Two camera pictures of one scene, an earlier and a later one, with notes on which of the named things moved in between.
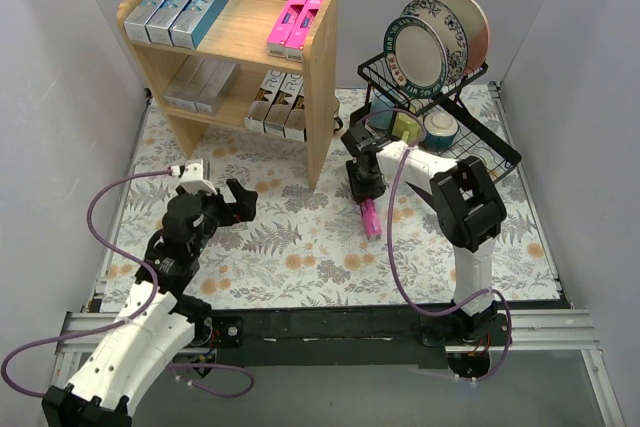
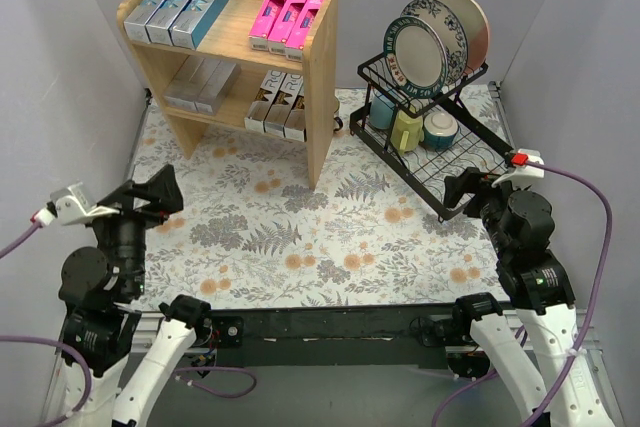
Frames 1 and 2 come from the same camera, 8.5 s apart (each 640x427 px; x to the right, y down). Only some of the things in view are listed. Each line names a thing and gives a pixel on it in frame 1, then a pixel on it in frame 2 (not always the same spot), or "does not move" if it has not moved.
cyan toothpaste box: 202,11 does not move
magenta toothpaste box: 296,42 does not move
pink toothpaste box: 371,217 -> 265,18
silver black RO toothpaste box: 254,121 does not move
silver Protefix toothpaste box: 197,84 does not move
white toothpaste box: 217,88 does not move
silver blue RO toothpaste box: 149,4 does not move
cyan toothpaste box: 159,29 -> 136,26
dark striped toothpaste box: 274,122 does not move
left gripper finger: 246,201 -> 164,193
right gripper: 366,188 -> 476,195
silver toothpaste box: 182,79 does not move
